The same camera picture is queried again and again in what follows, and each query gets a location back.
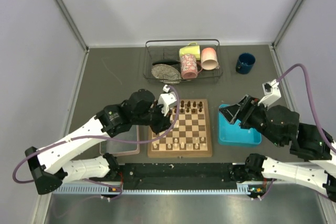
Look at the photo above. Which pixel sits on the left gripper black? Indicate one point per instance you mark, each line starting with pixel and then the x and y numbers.
pixel 164 121

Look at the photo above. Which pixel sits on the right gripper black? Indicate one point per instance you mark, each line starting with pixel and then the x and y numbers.
pixel 241 110

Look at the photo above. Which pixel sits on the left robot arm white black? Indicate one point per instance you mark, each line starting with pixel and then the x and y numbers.
pixel 54 165

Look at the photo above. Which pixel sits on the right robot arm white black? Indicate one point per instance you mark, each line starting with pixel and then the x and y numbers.
pixel 282 127

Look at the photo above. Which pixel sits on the wooden chess board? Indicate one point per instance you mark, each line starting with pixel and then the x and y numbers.
pixel 192 122

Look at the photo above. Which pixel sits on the blue plastic tray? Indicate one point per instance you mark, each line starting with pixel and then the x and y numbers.
pixel 233 135

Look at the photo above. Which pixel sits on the speckled ceramic plate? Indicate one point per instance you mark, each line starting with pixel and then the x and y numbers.
pixel 166 74

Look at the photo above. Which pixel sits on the metal tray pink rim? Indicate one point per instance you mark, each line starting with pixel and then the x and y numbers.
pixel 123 148

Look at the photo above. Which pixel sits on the dark blue mug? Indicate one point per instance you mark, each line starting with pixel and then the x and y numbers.
pixel 245 62

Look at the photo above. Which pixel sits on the pink patterned mug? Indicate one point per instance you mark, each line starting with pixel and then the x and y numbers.
pixel 190 67

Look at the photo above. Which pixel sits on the pink white mug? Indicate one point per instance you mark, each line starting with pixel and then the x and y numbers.
pixel 209 59

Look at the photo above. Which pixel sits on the yellow mug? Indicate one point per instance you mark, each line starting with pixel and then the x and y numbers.
pixel 192 48

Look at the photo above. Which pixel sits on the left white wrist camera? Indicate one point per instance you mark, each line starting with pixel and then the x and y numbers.
pixel 168 99

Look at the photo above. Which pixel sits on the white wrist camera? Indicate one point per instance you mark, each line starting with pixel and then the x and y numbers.
pixel 271 93
pixel 168 99

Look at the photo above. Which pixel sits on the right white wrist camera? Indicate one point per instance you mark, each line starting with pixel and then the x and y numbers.
pixel 271 93

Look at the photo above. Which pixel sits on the black wire dish rack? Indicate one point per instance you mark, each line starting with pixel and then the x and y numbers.
pixel 175 61

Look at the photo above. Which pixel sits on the aluminium front rail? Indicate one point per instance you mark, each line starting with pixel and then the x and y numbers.
pixel 203 176

